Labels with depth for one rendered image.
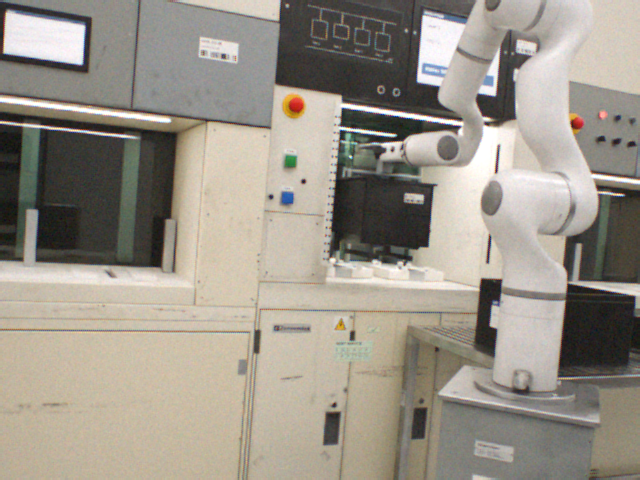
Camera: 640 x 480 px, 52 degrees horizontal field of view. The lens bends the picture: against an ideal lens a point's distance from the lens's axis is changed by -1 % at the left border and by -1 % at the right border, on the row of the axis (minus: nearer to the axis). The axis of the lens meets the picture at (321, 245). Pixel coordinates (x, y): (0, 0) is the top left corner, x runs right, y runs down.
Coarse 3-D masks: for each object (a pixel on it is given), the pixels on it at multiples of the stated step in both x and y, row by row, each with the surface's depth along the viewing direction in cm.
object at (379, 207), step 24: (384, 168) 187; (336, 192) 193; (360, 192) 178; (384, 192) 178; (408, 192) 181; (432, 192) 184; (336, 216) 192; (360, 216) 178; (384, 216) 179; (408, 216) 182; (336, 240) 195; (360, 240) 183; (384, 240) 179; (408, 240) 182
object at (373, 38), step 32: (320, 0) 179; (320, 32) 180; (352, 32) 183; (384, 32) 187; (384, 64) 188; (416, 64) 192; (288, 96) 178; (352, 256) 289; (256, 352) 181; (352, 352) 191
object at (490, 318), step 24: (480, 288) 175; (576, 288) 180; (480, 312) 175; (576, 312) 154; (600, 312) 157; (624, 312) 160; (480, 336) 174; (576, 336) 155; (600, 336) 158; (624, 336) 161; (576, 360) 155; (600, 360) 158; (624, 360) 161
